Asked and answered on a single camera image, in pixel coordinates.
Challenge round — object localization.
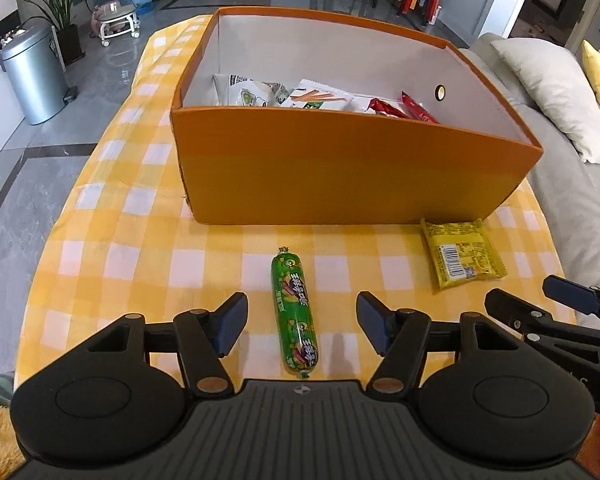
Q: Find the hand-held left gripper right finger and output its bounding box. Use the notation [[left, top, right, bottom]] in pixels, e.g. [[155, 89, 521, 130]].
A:
[[356, 290, 523, 395]]

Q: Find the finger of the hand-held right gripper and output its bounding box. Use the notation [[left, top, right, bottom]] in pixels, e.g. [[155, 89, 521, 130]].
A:
[[542, 275, 600, 318], [484, 288, 600, 346]]

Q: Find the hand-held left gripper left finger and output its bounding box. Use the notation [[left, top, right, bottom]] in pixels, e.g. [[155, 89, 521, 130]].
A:
[[82, 291, 249, 395]]

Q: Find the green sausage stick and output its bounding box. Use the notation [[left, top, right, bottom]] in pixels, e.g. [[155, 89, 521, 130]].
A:
[[271, 246, 320, 380]]

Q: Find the yellow-green snack packet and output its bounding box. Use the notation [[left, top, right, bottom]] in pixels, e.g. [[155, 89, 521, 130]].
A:
[[420, 217, 508, 295]]

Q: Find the orange cardboard box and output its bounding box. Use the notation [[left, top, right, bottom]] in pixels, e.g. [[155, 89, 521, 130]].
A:
[[170, 6, 543, 226]]

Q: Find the white and green snack packet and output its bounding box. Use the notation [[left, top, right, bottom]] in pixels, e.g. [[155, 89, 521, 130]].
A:
[[212, 74, 293, 107]]

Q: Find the white packet with orange sticks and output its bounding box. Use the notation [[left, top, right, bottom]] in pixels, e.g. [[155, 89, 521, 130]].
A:
[[280, 79, 356, 111]]

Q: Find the grey sofa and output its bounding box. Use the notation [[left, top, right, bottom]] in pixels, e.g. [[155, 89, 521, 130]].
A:
[[467, 32, 600, 331]]

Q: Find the yellow checked tablecloth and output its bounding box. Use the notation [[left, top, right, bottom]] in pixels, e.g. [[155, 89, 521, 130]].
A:
[[22, 15, 578, 396]]

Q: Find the beige pillow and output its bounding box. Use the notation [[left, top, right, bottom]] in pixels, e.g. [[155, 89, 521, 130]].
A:
[[490, 37, 600, 165]]

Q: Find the silver pedal trash can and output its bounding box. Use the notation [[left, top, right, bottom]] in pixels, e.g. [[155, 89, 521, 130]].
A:
[[0, 22, 76, 126]]

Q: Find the white wheeled stool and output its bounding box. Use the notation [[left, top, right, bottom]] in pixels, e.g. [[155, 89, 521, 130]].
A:
[[97, 2, 142, 47]]

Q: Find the potted green plant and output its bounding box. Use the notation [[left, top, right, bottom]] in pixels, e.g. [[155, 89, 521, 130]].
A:
[[2, 0, 88, 66]]

